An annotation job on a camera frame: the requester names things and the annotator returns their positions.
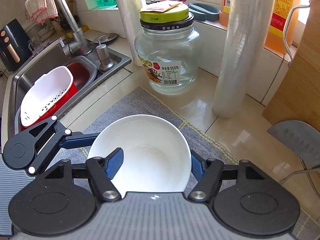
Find white bowl pink flowers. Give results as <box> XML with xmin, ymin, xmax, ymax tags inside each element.
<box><xmin>88</xmin><ymin>114</ymin><xmax>191</xmax><ymax>196</ymax></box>

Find steel kitchen faucet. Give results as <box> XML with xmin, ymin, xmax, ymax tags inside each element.
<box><xmin>56</xmin><ymin>0</ymin><xmax>92</xmax><ymax>56</ymax></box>

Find red wash basin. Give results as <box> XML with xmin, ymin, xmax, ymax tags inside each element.
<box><xmin>21</xmin><ymin>61</ymin><xmax>92</xmax><ymax>132</ymax></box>

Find steel soap dispenser pump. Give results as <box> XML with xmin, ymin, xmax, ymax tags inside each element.
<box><xmin>95</xmin><ymin>43</ymin><xmax>114</xmax><ymax>72</ymax></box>

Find stainless steel sink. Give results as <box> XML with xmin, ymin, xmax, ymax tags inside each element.
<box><xmin>1</xmin><ymin>41</ymin><xmax>131</xmax><ymax>143</ymax></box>

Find steel sink drain lid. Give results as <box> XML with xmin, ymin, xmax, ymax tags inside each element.
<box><xmin>93</xmin><ymin>33</ymin><xmax>118</xmax><ymax>44</ymax></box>

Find black air fryer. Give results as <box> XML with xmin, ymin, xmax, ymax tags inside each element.
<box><xmin>0</xmin><ymin>18</ymin><xmax>32</xmax><ymax>72</ymax></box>

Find bamboo cutting board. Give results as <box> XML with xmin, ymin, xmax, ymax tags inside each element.
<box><xmin>262</xmin><ymin>0</ymin><xmax>320</xmax><ymax>130</ymax></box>

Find glass jar green lid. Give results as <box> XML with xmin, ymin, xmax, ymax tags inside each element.
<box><xmin>135</xmin><ymin>1</ymin><xmax>203</xmax><ymax>94</ymax></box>

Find pink checked dish cloth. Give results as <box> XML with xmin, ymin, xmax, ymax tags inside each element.
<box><xmin>25</xmin><ymin>0</ymin><xmax>58</xmax><ymax>24</ymax></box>

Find orange oil bottle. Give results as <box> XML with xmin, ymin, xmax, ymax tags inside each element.
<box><xmin>219</xmin><ymin>0</ymin><xmax>300</xmax><ymax>54</ymax></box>

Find metal wire rack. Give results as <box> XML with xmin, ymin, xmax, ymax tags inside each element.
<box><xmin>279</xmin><ymin>158</ymin><xmax>320</xmax><ymax>199</ymax></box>

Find santoku knife black handle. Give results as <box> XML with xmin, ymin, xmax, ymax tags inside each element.
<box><xmin>267</xmin><ymin>120</ymin><xmax>320</xmax><ymax>167</ymax></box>

